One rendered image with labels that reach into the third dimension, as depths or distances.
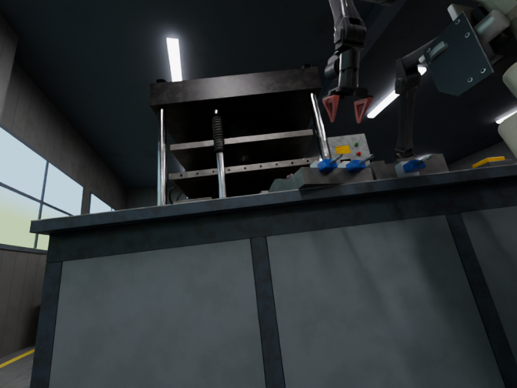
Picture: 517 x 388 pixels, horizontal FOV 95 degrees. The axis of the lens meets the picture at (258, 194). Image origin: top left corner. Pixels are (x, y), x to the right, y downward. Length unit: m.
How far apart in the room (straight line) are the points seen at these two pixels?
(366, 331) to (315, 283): 0.19
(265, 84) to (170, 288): 1.59
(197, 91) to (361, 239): 1.59
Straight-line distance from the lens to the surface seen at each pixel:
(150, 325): 0.84
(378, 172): 0.94
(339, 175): 0.80
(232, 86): 1.98
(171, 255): 0.81
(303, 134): 1.91
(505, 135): 0.67
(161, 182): 1.75
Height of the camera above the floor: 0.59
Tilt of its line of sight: 17 degrees up
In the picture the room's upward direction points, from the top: 7 degrees counter-clockwise
